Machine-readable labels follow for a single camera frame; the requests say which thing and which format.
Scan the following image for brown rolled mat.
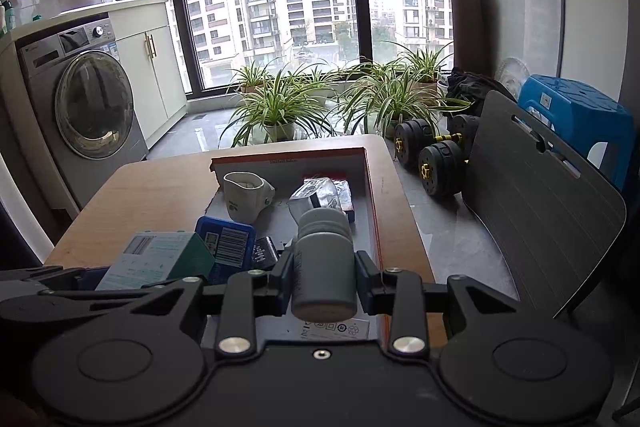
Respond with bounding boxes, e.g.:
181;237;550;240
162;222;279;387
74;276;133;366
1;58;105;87
449;0;482;72

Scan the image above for blue cardboard box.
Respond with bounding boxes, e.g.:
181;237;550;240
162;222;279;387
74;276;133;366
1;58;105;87
194;215;257;285

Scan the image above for black dumbbell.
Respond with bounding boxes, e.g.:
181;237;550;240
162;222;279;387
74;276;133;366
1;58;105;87
392;113;483;171
417;139;473;198

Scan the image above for large white plug-in lamp socket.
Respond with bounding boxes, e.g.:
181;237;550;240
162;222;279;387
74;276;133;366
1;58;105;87
291;206;359;322

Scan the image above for white fan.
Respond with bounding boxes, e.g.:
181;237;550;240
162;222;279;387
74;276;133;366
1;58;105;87
495;57;531;100

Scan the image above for black bag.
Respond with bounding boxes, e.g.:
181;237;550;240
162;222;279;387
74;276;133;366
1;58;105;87
442;67;516;115

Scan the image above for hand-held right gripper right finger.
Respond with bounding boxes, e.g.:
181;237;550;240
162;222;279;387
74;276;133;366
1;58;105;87
354;249;526;353

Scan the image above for teal cardboard box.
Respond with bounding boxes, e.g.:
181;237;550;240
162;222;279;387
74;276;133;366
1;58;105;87
95;231;216;293

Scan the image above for grey chair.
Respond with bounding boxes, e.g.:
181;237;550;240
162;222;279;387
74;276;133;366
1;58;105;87
460;89;628;320

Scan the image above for small white plug-in socket adapter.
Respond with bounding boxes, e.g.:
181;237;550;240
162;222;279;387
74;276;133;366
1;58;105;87
222;171;276;224

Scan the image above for white cabinet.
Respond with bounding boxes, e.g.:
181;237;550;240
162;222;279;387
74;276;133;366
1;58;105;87
0;0;188;212

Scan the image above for red and blue blister package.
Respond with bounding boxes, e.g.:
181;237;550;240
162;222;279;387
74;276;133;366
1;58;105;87
287;177;357;225

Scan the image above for blue plastic stool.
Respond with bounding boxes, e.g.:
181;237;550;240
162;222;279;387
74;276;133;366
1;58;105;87
517;74;636;192

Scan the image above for silver front-load washing machine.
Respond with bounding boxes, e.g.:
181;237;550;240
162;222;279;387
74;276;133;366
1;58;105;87
15;19;150;208

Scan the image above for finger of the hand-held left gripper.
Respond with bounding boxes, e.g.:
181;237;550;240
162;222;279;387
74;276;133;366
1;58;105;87
0;277;187;326
0;264;109;292

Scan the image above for white cardboard tray box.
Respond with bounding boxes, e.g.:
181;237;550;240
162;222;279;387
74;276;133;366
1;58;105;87
205;147;396;348

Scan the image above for black plug adapter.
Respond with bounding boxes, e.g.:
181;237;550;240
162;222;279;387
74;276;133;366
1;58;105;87
252;236;281;270

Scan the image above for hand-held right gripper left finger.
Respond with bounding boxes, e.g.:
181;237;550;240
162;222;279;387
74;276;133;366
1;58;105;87
125;249;296;353

